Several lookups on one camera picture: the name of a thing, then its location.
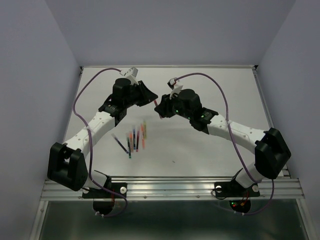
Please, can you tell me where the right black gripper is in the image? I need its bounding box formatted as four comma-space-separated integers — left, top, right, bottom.
153, 89, 193, 120

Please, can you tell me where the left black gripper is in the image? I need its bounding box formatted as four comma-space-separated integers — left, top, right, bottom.
124, 80, 158, 108

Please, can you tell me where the yellow highlighter pen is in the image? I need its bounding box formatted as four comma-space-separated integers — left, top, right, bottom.
142, 120, 147, 139

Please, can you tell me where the orange highlighter pen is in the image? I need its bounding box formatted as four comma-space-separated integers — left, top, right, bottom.
140, 124, 146, 149

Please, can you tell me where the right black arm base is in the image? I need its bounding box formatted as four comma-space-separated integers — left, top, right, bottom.
211, 180, 261, 215

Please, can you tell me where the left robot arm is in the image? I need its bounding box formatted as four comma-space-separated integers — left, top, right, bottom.
47, 77, 158, 197

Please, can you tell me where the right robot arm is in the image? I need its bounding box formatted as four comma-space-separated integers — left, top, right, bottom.
154, 89, 292, 195

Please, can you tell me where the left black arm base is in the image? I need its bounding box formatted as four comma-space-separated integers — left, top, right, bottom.
81, 182, 128, 218

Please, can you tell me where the pink purple pen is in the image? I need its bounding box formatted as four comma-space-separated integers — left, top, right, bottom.
136, 127, 140, 152

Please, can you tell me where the dark blue pen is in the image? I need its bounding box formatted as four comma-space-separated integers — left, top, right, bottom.
111, 134, 129, 154

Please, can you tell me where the green orange pen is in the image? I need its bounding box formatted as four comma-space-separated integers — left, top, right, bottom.
127, 133, 132, 159

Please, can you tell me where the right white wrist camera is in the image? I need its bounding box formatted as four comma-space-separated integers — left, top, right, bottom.
167, 77, 183, 99

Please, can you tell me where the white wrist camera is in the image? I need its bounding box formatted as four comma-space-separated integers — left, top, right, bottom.
120, 67, 139, 85
167, 77, 183, 99

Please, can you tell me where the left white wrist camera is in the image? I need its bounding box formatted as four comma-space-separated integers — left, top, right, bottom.
120, 67, 139, 85

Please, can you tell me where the aluminium front rail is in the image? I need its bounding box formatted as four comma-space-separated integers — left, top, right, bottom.
40, 176, 305, 201

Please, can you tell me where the aluminium rail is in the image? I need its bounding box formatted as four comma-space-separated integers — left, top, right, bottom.
252, 65, 292, 180
40, 176, 305, 201

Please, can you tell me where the aluminium right side rail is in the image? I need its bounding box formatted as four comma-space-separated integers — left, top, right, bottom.
252, 65, 292, 180

